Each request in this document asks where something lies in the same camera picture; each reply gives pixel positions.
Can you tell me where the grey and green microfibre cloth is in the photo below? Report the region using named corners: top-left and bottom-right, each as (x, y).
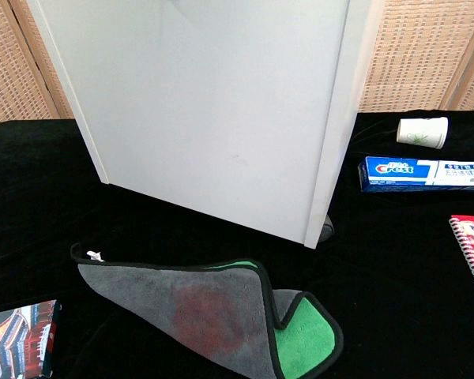
top-left (70, 242), bottom-right (344, 379)

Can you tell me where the white cabinet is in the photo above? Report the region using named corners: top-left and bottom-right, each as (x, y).
top-left (25, 0), bottom-right (385, 250)

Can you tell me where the grey caster wheel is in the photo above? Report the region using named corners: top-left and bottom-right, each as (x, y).
top-left (318, 215), bottom-right (338, 243)

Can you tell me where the black tablecloth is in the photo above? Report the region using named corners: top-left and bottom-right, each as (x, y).
top-left (0, 110), bottom-right (474, 379)

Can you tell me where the blue Crest toothpaste box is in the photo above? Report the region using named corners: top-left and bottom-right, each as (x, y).
top-left (357, 156), bottom-right (474, 194)

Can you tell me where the white paper cup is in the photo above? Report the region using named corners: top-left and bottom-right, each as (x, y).
top-left (396, 116), bottom-right (450, 150)

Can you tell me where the rattan folding screen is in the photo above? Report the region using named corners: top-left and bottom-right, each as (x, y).
top-left (0, 0), bottom-right (76, 130)
top-left (356, 0), bottom-right (474, 114)

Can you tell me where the box with red picture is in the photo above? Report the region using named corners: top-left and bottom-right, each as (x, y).
top-left (0, 298), bottom-right (63, 379)

